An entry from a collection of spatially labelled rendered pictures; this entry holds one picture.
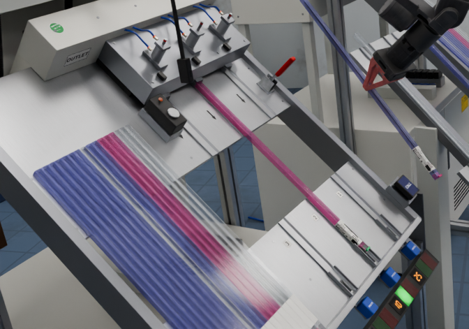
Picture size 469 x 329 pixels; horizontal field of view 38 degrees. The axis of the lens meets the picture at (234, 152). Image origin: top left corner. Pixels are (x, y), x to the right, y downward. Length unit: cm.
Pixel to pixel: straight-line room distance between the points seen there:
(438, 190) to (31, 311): 104
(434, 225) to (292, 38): 349
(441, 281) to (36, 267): 108
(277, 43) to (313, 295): 411
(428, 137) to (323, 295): 65
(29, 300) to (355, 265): 79
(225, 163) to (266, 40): 356
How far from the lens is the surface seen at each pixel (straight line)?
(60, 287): 172
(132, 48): 133
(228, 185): 177
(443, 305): 198
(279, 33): 521
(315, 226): 133
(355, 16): 427
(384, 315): 133
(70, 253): 108
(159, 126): 127
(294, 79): 527
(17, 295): 175
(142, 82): 129
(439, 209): 183
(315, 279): 126
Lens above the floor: 143
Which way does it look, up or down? 20 degrees down
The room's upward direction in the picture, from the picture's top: 9 degrees counter-clockwise
